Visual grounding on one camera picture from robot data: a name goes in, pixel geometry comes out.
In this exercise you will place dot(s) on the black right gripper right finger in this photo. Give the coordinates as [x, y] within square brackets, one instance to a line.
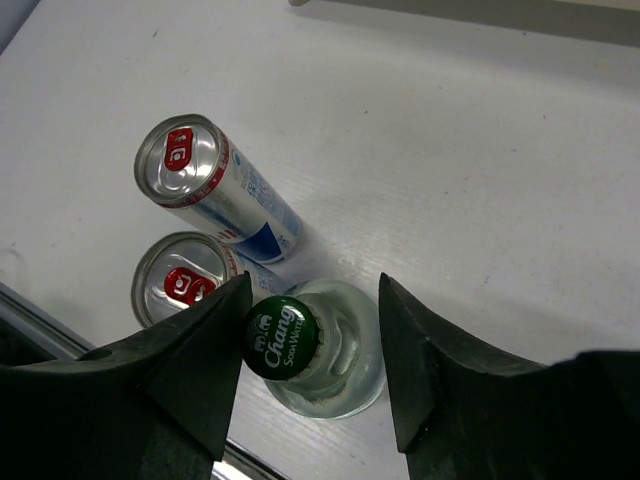
[465, 409]

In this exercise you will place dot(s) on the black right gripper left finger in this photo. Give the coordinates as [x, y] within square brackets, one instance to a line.
[130, 390]

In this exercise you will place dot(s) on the clear bottle green cap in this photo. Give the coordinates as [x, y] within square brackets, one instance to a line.
[317, 348]

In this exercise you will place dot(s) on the silver blue energy can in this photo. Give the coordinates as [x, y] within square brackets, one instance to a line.
[183, 267]
[188, 166]

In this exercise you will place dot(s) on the aluminium rail frame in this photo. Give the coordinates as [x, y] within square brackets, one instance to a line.
[50, 330]

